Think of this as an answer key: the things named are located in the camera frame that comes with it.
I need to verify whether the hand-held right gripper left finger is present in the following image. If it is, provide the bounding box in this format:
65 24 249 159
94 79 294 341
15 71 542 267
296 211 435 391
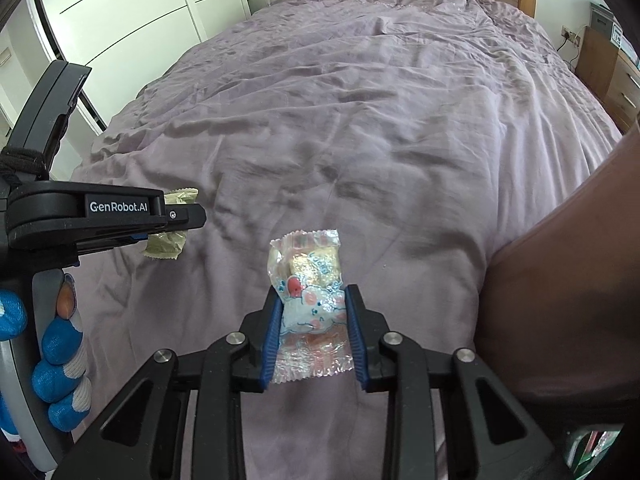
50 285 287 480

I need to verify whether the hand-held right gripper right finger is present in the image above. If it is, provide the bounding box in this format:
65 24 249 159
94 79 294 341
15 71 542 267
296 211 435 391
345 284 558 480

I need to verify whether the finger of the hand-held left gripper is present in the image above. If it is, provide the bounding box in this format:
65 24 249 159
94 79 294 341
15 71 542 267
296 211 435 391
164 203 207 230
75 227 190 257

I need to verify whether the small beige candy packet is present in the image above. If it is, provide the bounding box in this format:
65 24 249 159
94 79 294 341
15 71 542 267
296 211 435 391
142 187 200 262

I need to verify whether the pink cartoon snack packet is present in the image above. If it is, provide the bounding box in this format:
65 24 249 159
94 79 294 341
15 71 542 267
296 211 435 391
269 228 357 385

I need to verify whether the green tray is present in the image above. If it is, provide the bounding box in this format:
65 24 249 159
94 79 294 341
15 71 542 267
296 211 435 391
564 425 624 469

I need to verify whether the person's left hand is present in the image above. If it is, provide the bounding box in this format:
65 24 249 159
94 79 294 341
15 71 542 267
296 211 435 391
0 274 94 433

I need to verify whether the bed with purple sheet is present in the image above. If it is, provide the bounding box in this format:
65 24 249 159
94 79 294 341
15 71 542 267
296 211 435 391
47 0 626 480

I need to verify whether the white wardrobe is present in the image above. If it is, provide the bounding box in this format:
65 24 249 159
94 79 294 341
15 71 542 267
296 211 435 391
0 0 281 181

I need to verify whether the black steel electric kettle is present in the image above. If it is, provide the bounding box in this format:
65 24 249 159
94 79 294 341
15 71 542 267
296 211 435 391
472 119 640 432

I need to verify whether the wooden dresser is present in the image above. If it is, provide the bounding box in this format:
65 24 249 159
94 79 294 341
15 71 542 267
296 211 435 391
575 25 640 134

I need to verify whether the white printer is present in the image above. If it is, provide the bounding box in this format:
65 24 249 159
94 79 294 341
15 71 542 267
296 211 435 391
589 2 627 52

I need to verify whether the charging cable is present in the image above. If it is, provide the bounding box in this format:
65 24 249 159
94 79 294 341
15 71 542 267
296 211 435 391
556 35 582 69

